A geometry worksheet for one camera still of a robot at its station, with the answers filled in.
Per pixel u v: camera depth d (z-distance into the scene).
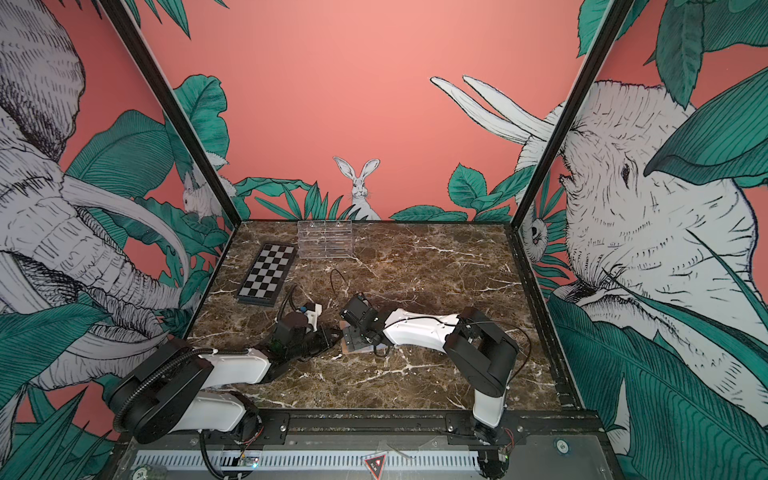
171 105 0.85
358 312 0.69
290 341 0.69
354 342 0.78
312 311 0.84
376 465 0.69
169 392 0.43
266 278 1.00
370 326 0.66
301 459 0.70
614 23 0.71
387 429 0.76
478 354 0.46
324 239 1.09
